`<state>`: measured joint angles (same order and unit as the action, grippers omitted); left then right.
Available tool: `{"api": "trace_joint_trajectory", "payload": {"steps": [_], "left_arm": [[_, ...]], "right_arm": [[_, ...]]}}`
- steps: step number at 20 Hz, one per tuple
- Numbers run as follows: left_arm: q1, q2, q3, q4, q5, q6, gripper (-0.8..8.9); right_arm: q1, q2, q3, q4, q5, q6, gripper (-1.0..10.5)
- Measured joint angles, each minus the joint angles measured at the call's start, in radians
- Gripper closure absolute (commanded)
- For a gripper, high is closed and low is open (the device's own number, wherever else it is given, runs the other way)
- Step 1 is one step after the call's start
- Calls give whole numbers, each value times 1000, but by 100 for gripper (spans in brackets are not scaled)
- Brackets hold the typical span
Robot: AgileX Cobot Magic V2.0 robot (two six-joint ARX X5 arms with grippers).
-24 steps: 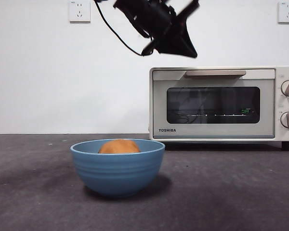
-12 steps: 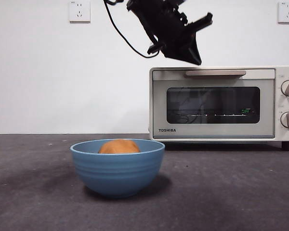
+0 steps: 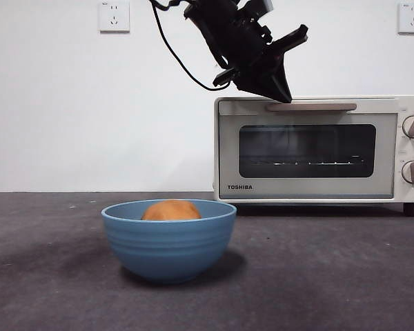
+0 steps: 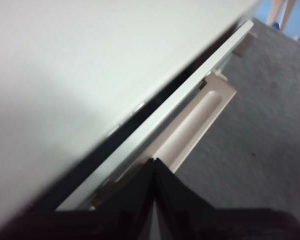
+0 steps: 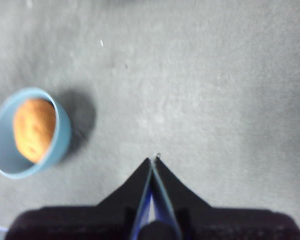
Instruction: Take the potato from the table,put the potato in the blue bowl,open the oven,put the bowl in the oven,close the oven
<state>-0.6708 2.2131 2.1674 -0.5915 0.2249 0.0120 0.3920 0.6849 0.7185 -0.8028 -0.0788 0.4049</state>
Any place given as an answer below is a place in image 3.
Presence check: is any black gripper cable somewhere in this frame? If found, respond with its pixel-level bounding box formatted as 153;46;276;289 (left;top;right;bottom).
148;0;230;92

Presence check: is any white wall socket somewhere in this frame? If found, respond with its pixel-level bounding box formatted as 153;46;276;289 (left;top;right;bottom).
397;2;414;35
99;1;130;34

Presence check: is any brown potato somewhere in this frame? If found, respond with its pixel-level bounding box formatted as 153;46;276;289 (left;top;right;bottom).
141;199;202;221

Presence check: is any blue ribbed bowl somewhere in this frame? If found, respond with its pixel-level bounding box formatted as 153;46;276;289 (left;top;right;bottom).
101;199;237;285

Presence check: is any metal wire oven rack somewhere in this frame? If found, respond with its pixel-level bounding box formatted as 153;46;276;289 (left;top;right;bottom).
250;158;365;168

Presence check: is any cream Toshiba toaster oven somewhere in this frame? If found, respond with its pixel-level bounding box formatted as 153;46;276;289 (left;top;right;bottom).
213;95;414;217

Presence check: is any glass oven door with handle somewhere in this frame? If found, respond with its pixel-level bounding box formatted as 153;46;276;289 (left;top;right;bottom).
217;99;398;200

